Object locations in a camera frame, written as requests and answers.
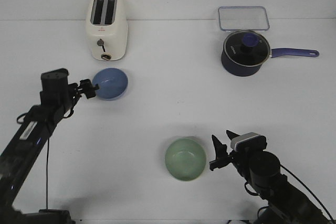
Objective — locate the blue bowl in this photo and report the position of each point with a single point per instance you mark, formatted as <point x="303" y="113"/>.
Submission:
<point x="112" y="83"/>

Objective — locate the clear plastic container lid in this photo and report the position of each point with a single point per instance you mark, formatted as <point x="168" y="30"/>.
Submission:
<point x="233" y="18"/>

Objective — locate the dark blue saucepan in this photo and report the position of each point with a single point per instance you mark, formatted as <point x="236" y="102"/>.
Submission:
<point x="241" y="71"/>

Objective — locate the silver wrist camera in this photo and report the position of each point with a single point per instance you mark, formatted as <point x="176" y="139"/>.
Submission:
<point x="251" y="139"/>

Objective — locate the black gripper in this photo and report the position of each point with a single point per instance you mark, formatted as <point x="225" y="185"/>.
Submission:
<point x="222" y="158"/>
<point x="88" y="90"/>

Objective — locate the green bowl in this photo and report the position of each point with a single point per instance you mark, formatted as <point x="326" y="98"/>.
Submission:
<point x="185" y="159"/>

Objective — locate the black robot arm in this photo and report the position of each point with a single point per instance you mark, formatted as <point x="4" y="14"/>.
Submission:
<point x="57" y="100"/>
<point x="208" y="150"/>

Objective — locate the cream white toaster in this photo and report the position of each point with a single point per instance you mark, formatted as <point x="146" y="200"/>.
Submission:
<point x="107" y="29"/>

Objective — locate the glass lid with blue knob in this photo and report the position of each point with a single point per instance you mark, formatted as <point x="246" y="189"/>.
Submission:
<point x="246" y="48"/>

